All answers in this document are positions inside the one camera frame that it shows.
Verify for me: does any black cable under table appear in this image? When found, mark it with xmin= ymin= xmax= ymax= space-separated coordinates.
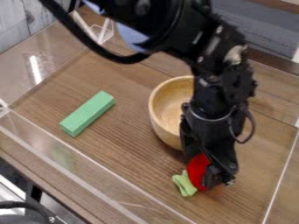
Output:
xmin=0 ymin=199 xmax=40 ymax=224

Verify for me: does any black table leg bracket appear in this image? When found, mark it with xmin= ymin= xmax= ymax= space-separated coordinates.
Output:
xmin=22 ymin=183 xmax=70 ymax=224

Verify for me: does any clear acrylic tray wall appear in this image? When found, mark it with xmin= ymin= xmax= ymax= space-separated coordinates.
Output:
xmin=0 ymin=101 xmax=195 ymax=224

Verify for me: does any clear acrylic corner bracket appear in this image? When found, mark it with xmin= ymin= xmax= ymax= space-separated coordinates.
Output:
xmin=72 ymin=11 xmax=114 ymax=45

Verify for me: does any red plush tomato toy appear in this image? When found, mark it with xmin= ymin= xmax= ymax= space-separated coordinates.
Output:
xmin=172 ymin=154 xmax=211 ymax=197

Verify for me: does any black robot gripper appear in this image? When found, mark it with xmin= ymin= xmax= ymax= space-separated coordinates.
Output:
xmin=180 ymin=102 xmax=249 ymax=190

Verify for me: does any light wooden bowl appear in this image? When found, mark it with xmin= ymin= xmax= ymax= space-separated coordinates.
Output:
xmin=148 ymin=76 xmax=193 ymax=151

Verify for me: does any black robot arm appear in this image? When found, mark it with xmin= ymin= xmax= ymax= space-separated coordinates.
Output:
xmin=37 ymin=0 xmax=257 ymax=191

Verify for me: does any green rectangular block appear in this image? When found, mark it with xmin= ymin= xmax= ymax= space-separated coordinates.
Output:
xmin=60 ymin=91 xmax=114 ymax=137

